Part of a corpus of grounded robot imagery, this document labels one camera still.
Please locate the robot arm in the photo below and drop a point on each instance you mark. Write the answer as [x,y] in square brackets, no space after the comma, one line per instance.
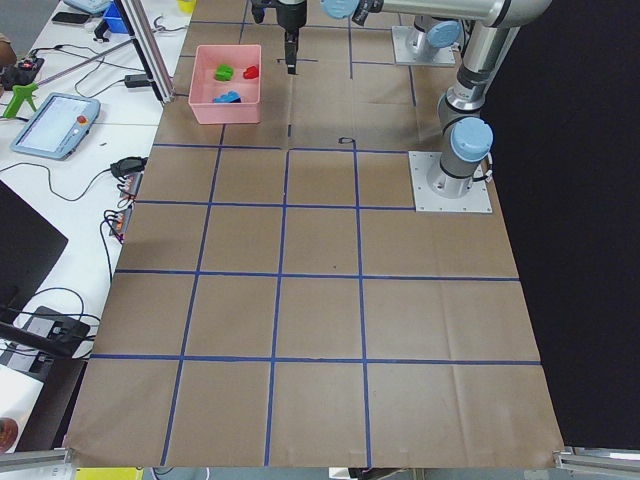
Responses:
[357,11]
[467,139]

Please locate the blue toy block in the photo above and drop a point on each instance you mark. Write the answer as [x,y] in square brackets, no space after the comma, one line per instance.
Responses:
[228,97]

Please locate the red toy block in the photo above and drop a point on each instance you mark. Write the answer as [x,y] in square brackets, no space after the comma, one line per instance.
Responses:
[251,73]

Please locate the green toy block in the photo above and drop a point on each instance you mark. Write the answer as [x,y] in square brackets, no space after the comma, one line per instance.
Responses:
[224,73]

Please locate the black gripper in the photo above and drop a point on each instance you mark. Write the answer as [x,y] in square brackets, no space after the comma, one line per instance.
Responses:
[291,15]

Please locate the blue plastic bin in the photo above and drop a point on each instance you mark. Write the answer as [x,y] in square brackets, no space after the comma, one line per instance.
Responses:
[113,20]

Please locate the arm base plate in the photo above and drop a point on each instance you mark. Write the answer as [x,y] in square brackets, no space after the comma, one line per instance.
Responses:
[432,47]
[436,192]

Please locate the green glue gun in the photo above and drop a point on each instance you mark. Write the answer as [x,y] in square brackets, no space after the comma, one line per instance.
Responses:
[21,94]

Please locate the teach pendant tablet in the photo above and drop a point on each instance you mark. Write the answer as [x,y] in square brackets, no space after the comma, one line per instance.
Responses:
[57,127]

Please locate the pink plastic box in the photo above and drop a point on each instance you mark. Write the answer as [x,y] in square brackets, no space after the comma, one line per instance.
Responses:
[204,87]

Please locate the aluminium frame post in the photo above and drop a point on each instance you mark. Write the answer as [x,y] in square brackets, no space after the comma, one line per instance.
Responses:
[140,32]

